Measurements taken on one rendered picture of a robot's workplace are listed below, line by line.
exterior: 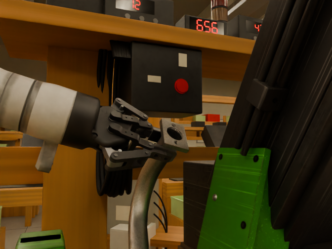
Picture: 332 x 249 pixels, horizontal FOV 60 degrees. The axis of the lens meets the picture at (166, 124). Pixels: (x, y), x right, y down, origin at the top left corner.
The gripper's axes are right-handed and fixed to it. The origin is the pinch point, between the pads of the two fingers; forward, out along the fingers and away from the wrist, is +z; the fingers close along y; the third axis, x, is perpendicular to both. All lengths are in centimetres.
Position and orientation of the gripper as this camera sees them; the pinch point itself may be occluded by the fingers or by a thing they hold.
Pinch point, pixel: (162, 144)
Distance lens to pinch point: 43.9
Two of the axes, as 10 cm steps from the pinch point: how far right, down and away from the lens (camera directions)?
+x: -4.4, 7.1, 5.5
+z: 8.9, 2.8, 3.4
